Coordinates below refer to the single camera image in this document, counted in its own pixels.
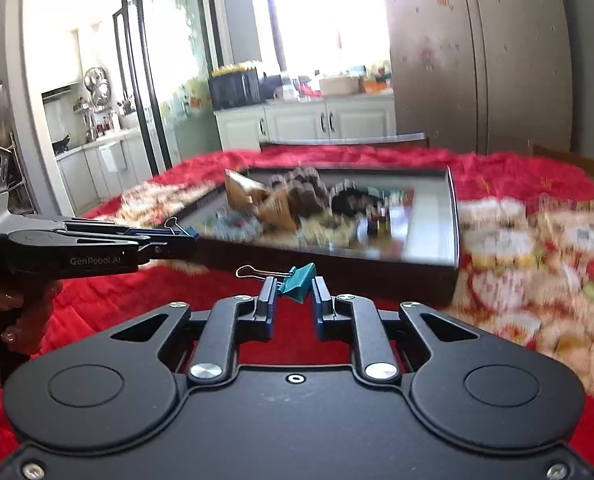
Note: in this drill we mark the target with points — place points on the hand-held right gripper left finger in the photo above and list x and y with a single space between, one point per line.
273 320

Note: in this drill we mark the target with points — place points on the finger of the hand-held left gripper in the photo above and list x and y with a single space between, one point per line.
147 234
172 250

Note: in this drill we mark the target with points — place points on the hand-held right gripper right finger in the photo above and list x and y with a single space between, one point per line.
317 310

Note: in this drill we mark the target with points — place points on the blue binder clip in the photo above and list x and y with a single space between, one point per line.
194 232

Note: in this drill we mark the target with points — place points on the teal binder clip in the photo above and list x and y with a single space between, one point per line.
299 285

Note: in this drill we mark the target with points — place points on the black shallow box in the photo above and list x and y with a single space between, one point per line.
327 267

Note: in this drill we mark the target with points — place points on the blue crochet scrunchie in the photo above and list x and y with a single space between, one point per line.
237 225

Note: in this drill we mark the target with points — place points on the cream crochet scrunchie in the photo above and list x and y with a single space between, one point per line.
329 232

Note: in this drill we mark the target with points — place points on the brown triangular packet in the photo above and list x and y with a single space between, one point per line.
279 210
244 191

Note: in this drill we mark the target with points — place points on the black white scrunchie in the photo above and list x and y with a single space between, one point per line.
352 202

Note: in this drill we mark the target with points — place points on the small brown knitted shoes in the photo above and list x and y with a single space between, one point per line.
294 180

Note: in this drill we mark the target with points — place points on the person's left hand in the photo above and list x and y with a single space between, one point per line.
42 300

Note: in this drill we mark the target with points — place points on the white kitchen counter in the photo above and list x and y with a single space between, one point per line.
92 175

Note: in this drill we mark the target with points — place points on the white hanging bin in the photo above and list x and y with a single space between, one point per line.
113 156

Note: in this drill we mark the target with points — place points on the steel pot lids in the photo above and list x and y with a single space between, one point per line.
98 85

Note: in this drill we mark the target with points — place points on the black microwave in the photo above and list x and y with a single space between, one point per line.
234 91

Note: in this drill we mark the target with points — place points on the wooden chair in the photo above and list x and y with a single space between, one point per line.
347 141
577 165

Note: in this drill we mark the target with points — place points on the black framed glass door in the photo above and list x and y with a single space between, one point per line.
177 60

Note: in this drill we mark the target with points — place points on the white cabinet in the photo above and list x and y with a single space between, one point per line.
302 120

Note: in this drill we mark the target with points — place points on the yellow fringed cloth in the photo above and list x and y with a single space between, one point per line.
234 68

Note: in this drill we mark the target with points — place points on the white mug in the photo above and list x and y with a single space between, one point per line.
278 93

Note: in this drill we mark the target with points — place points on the red printed blanket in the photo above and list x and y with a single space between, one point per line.
527 270

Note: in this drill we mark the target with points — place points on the white container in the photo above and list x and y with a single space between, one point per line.
340 86

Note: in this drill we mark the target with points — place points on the orange box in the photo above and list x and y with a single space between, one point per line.
378 88

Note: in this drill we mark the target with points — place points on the cartoon fridge magnet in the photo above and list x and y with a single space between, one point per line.
428 57

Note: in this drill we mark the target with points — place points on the bright window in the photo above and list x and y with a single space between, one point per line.
327 15

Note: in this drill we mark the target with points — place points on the silver refrigerator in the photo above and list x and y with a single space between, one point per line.
477 50

